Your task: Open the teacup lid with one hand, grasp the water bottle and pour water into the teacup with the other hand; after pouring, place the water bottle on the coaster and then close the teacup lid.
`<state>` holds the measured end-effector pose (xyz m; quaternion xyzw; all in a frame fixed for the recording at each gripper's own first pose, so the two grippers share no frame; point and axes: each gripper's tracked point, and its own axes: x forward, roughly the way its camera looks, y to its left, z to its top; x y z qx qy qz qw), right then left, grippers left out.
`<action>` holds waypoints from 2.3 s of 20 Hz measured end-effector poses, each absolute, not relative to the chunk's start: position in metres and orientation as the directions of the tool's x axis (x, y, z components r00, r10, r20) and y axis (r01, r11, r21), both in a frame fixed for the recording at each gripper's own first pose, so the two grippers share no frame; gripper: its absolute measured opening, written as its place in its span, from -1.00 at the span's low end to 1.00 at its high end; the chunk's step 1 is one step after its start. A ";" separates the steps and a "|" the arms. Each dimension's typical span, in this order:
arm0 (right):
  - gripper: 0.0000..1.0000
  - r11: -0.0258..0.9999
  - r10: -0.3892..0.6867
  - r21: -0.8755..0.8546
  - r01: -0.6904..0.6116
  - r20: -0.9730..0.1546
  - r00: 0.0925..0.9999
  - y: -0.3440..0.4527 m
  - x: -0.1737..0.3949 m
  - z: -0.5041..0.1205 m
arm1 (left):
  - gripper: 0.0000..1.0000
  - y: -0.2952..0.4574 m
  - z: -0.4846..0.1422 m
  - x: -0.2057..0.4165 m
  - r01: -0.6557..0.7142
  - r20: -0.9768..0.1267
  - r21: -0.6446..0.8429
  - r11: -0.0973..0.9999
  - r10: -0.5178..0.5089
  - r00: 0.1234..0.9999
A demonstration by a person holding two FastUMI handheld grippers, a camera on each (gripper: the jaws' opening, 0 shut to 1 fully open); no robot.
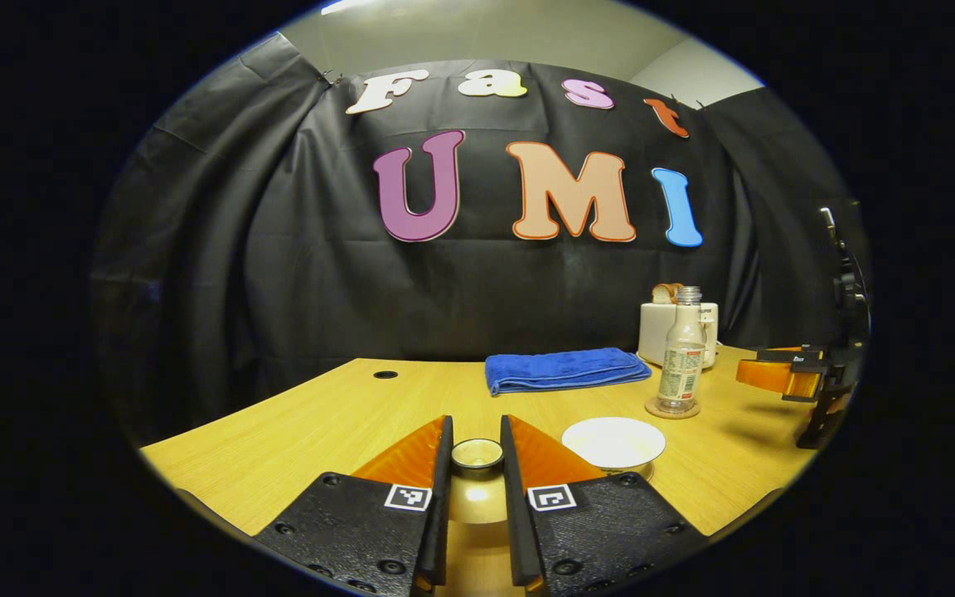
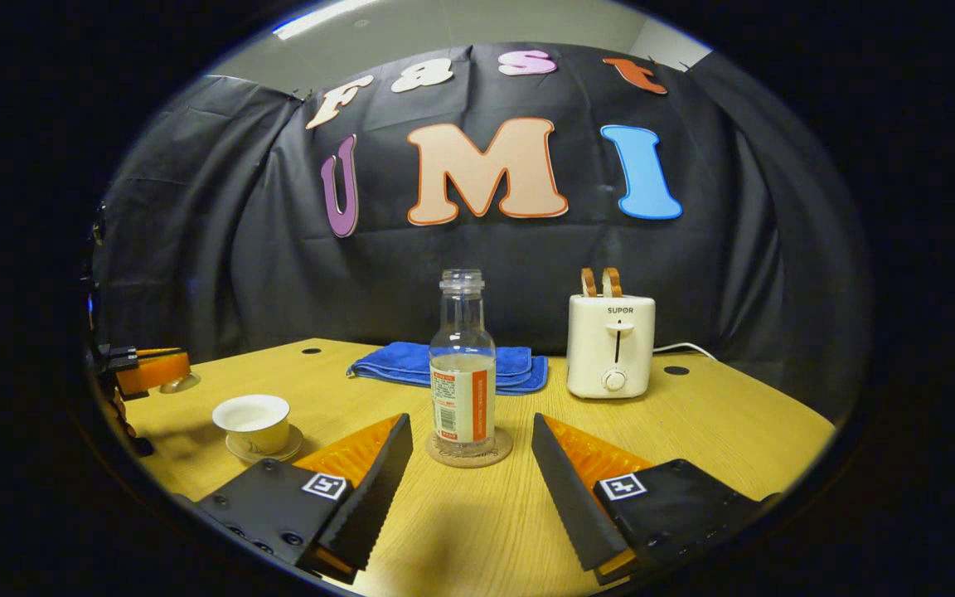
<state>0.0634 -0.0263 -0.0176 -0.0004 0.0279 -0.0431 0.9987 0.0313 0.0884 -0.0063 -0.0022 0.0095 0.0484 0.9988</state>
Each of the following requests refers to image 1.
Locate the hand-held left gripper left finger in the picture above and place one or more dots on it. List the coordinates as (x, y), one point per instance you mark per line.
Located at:
(439, 514)

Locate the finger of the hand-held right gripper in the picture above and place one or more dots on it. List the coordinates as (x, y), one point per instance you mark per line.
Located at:
(784, 355)
(763, 377)

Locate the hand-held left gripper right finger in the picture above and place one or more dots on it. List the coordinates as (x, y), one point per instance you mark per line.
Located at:
(514, 514)

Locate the white teacup lid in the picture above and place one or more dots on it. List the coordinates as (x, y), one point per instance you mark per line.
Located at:
(477, 497)

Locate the clear plastic water bottle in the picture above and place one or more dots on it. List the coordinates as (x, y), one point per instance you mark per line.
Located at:
(681, 365)

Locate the round brown coaster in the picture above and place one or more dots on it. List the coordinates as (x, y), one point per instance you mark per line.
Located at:
(672, 412)

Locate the white teacup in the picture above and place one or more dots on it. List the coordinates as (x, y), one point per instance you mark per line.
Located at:
(614, 441)

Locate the white toaster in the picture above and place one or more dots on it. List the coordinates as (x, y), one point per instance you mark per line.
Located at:
(654, 332)

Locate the bread slice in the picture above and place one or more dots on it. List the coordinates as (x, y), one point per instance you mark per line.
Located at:
(675, 292)
(660, 293)

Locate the white saucer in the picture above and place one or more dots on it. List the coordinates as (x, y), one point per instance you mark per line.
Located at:
(647, 473)

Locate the folded blue towel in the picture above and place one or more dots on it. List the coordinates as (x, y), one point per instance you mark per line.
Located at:
(564, 369)

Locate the black backdrop cloth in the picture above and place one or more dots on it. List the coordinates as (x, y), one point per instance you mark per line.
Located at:
(278, 249)

